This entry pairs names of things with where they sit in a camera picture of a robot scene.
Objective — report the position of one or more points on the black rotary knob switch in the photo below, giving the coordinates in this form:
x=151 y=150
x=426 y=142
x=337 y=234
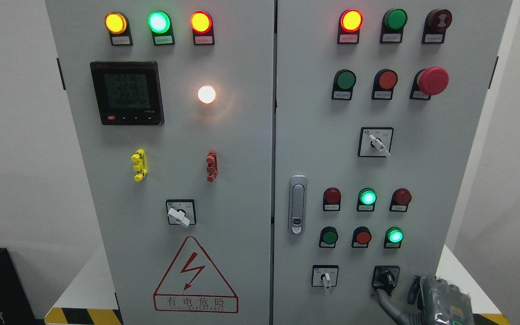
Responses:
x=385 y=278

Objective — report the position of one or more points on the red terminal connector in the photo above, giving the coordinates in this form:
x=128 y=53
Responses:
x=212 y=166

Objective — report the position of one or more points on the dark red indicator light left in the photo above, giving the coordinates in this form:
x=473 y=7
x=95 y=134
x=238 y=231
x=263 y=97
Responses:
x=331 y=199

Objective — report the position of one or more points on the dark red indicator light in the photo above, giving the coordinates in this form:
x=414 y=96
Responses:
x=400 y=200
x=331 y=199

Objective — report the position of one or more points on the white glowing lamp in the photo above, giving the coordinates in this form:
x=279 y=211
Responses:
x=206 y=94

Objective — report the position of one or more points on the grey left cabinet door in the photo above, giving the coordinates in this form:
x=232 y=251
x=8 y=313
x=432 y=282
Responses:
x=234 y=211

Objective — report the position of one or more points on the grey cabinet door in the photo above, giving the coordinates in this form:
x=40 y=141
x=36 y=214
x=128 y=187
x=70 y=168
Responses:
x=318 y=137
x=234 y=211

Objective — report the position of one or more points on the green lit indicator middle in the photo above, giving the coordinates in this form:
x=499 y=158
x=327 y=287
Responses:
x=366 y=200

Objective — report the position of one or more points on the green push button second row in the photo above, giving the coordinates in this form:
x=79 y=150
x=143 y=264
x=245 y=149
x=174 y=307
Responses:
x=344 y=82

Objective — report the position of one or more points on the yellow terminal connector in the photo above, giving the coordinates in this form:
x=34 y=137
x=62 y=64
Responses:
x=140 y=167

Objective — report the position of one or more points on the red push button lower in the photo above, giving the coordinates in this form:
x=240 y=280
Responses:
x=361 y=237

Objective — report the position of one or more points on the grey right cabinet door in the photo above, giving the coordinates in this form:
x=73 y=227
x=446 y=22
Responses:
x=318 y=137

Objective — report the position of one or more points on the red electric hazard sign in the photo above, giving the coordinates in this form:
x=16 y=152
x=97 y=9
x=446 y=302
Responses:
x=193 y=283

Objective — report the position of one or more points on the dark red indicator light right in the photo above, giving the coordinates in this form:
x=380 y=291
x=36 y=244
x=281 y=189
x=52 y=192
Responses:
x=400 y=200

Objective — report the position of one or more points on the black digital power meter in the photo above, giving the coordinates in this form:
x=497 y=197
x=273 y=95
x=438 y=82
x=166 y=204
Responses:
x=128 y=92

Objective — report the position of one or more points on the red push button second row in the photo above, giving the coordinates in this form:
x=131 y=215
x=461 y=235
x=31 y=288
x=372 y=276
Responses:
x=383 y=86

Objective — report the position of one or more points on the red-rimmed orange indicator light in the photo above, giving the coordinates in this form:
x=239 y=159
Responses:
x=202 y=28

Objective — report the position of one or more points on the green lit push button lower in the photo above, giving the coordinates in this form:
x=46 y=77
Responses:
x=393 y=238

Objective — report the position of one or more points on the red lit indicator top right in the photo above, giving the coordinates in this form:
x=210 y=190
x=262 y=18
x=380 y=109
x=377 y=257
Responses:
x=350 y=23

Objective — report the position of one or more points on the green lit indicator light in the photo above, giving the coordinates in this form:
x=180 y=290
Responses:
x=161 y=28

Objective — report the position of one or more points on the red emergency stop mushroom button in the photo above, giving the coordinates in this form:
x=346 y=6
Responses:
x=428 y=82

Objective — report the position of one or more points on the yellow indicator light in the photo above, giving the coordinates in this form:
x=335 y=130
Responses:
x=119 y=30

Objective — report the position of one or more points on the dark red buzzer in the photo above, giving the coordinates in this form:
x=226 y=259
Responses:
x=436 y=24

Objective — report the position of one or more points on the silver door lock handle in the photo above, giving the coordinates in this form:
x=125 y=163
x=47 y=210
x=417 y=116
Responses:
x=297 y=198

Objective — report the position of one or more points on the white selector switch left door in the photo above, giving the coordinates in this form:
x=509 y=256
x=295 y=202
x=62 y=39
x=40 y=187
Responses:
x=181 y=212

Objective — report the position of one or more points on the white selector switch upper right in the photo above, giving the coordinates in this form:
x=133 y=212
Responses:
x=375 y=141

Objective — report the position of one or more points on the white selector switch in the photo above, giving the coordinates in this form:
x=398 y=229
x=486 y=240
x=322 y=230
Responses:
x=375 y=141
x=325 y=276

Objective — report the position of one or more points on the white selector switch lower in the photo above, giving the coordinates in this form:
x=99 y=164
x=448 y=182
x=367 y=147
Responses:
x=325 y=276

